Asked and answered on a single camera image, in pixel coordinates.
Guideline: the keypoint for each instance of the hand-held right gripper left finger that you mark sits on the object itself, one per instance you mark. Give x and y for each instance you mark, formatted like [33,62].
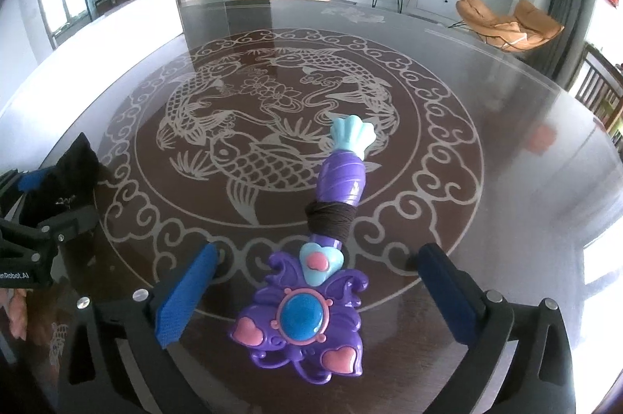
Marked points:
[187,297]

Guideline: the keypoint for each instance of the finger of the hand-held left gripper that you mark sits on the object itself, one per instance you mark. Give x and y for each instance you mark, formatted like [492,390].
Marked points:
[34,179]
[68,222]

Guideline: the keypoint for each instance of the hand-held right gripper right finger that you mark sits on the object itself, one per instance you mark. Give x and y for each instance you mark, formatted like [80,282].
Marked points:
[450,292]

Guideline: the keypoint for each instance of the black studded hat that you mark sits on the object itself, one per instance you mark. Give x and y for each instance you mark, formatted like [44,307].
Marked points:
[68,171]

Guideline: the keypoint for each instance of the purple toy wand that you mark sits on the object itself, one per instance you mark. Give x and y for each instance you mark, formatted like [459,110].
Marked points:
[297,312]

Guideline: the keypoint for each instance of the dark patterned glass desktop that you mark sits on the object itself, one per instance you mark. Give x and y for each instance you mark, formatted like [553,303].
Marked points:
[438,127]

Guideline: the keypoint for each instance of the person's left hand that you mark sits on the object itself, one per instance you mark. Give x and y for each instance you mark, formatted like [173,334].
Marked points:
[15,312]

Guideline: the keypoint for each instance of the brown thread coil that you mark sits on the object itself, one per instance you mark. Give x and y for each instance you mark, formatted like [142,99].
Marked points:
[331,222]

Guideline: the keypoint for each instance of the white partition board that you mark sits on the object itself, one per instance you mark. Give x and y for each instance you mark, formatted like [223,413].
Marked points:
[107,34]

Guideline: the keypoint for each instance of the dark wooden chair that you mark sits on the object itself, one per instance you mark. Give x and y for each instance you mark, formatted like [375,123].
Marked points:
[601,93]

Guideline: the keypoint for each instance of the orange lounge chair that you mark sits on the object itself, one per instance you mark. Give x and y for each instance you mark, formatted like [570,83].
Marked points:
[491,22]

